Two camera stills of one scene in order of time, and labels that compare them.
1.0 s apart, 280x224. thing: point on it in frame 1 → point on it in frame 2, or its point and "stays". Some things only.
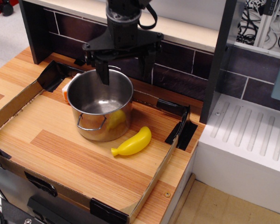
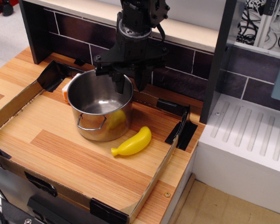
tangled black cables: (248, 28) stays
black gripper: (122, 37) → (136, 50)
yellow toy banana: (134, 145) stays
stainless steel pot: (102, 112) stays
